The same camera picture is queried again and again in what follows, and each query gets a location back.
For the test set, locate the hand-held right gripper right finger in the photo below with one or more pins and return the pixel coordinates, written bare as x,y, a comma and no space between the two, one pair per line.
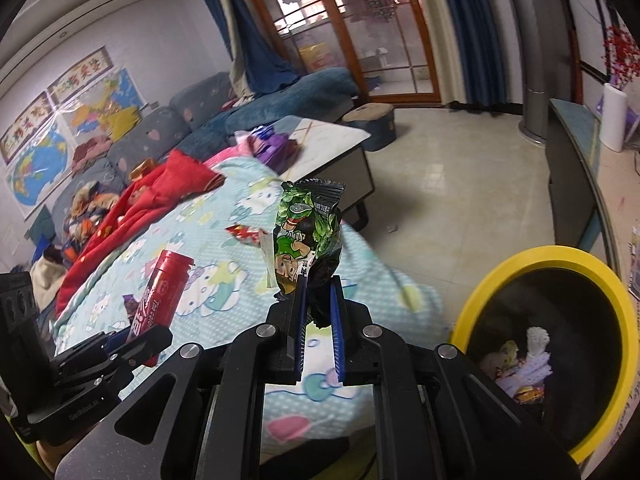
337,330

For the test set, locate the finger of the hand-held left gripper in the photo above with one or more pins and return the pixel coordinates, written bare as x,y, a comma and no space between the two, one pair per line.
117,340
150,345

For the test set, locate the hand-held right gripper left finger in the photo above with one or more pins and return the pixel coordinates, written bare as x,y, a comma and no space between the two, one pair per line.
301,330

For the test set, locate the red can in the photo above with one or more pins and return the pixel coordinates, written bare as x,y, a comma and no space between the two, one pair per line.
165,285

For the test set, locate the green snack packet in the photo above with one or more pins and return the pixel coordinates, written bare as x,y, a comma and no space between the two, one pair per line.
300,230

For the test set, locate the yellow rimmed trash bin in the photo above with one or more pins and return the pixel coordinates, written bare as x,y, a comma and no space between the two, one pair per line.
500,280

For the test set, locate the small dark wrapper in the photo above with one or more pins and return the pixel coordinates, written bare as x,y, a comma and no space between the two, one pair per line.
129,307

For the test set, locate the beige cloth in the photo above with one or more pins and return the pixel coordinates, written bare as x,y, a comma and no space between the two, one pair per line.
47,280

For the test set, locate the red patterned wrapper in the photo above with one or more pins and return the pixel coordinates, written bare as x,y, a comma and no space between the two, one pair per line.
245,234

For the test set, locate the colourful patterned cloth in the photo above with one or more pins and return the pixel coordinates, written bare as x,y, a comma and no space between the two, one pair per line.
92,210

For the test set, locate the red blanket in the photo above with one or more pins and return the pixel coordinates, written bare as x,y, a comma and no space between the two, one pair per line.
150,195

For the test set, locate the pale yellow wrapper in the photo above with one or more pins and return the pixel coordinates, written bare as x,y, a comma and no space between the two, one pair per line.
502,355

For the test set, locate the golden foil bag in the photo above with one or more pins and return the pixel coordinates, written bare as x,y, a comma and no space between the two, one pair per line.
142,170

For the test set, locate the purple cloth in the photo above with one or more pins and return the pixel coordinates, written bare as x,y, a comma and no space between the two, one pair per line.
275,150

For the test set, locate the white top coffee table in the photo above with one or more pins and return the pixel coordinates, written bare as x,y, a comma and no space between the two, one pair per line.
330,145

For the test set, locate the pink cloth pile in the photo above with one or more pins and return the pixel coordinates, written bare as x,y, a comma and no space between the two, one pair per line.
92,152

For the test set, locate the pale purple plastic bag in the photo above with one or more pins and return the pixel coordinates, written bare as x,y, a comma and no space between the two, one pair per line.
530,375

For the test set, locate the white crumpled tissue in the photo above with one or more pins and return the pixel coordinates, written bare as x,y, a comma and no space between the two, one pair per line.
537,342

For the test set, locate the orange snack wrapper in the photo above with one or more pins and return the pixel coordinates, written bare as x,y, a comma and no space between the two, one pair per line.
530,396

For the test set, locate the round padded stool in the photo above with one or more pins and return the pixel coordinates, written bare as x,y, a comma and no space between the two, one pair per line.
372,120

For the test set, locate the grey heart-print sofa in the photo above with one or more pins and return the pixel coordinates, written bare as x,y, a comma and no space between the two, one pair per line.
165,120

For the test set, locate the yellow box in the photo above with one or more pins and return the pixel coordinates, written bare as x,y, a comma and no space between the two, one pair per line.
315,57

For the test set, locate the dark glass-top cabinet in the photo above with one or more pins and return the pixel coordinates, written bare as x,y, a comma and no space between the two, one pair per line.
570,170

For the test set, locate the blue and beige curtain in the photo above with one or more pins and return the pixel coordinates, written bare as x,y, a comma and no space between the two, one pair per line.
475,30
250,45

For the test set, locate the wooden glass door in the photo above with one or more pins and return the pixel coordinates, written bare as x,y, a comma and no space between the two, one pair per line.
350,20

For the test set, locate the silver tower air conditioner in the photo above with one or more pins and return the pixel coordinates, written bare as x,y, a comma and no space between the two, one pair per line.
530,60

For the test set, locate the white paper roll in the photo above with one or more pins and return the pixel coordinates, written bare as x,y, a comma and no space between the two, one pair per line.
614,120

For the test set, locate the red berry branches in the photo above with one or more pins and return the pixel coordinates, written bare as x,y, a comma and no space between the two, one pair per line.
622,55

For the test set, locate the world wall map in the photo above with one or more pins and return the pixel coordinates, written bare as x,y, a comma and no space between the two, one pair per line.
37,170

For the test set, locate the embroidered wall banner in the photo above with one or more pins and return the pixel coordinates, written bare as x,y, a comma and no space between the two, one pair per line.
25,127
77,70

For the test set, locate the country wall map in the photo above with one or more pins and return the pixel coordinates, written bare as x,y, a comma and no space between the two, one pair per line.
100,105

